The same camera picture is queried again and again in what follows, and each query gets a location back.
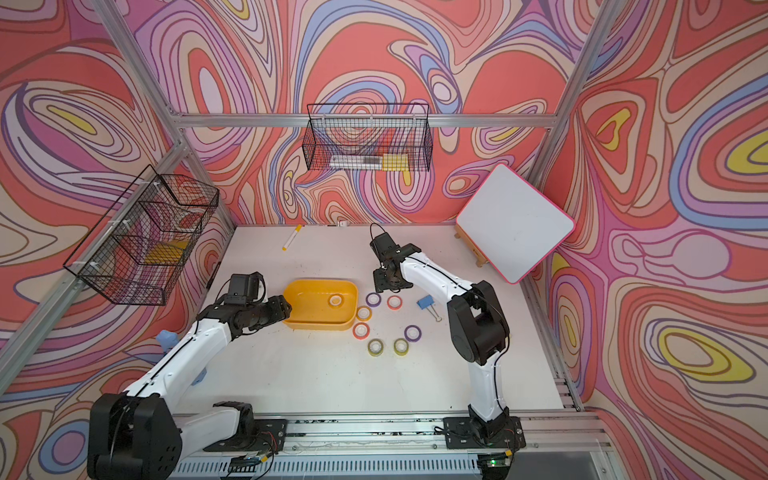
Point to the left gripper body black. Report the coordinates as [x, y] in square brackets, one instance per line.
[267, 312]

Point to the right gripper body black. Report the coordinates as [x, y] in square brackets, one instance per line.
[383, 281]

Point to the red tape roll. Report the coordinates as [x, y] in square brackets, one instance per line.
[361, 331]
[394, 302]

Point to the purple tape roll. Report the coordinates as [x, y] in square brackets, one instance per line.
[412, 333]
[373, 299]

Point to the yellow plastic storage box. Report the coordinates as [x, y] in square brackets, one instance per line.
[309, 299]

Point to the orange tape roll top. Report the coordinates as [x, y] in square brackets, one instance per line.
[336, 300]

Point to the orange tape roll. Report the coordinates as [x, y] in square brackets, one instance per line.
[363, 313]
[336, 300]

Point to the yellow-green tape roll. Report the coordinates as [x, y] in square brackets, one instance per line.
[401, 347]
[375, 347]

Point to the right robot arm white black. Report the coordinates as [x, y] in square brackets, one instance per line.
[478, 328]

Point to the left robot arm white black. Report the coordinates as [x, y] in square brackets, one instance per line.
[135, 435]

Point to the orange tape roll middle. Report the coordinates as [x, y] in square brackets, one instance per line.
[363, 313]

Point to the blue binder clip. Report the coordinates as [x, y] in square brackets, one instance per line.
[427, 304]

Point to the white yellow marker pen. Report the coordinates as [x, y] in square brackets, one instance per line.
[292, 237]

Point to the wooden easel stand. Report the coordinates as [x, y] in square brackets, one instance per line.
[480, 258]

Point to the blue cloth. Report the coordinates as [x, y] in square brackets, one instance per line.
[167, 341]

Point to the yellow block in back basket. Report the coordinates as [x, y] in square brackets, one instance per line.
[395, 162]

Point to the yellow item in left basket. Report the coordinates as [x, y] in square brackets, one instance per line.
[166, 253]

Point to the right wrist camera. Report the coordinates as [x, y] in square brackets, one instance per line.
[384, 247]

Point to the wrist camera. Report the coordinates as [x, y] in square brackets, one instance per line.
[384, 247]
[246, 288]

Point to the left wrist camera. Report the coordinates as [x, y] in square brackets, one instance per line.
[246, 288]

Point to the white board pink frame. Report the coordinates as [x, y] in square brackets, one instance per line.
[512, 224]

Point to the black wire basket back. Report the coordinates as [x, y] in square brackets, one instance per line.
[355, 136]

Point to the black wire basket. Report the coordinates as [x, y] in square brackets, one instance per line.
[154, 207]
[355, 136]

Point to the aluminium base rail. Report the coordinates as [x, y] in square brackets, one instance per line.
[547, 445]

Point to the black wire basket left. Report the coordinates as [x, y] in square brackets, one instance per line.
[154, 207]

